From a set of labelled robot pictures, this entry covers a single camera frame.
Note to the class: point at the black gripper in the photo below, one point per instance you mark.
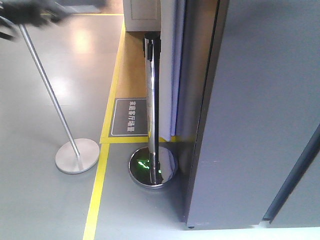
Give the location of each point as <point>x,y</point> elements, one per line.
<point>41,12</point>

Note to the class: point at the open fridge door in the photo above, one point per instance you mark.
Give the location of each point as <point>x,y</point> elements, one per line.
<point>257,156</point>

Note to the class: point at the white panelled cabinet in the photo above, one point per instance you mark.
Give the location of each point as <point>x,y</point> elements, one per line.
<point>142,15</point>

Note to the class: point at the black floor sign plate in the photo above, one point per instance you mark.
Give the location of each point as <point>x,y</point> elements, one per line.
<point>129,118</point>

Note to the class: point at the steel sign stand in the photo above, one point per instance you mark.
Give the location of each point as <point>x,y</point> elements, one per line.
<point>77,155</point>

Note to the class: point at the black stanchion post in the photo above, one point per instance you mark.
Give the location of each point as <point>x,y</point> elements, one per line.
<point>152,166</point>

